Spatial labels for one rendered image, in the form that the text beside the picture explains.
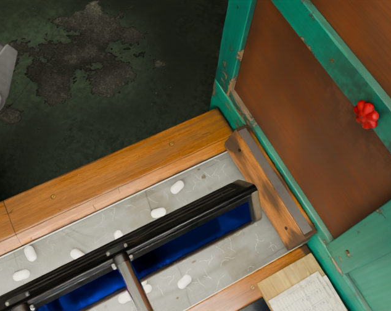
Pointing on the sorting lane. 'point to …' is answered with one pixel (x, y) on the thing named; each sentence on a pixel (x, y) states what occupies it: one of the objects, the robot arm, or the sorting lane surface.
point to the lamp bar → (142, 251)
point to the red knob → (366, 115)
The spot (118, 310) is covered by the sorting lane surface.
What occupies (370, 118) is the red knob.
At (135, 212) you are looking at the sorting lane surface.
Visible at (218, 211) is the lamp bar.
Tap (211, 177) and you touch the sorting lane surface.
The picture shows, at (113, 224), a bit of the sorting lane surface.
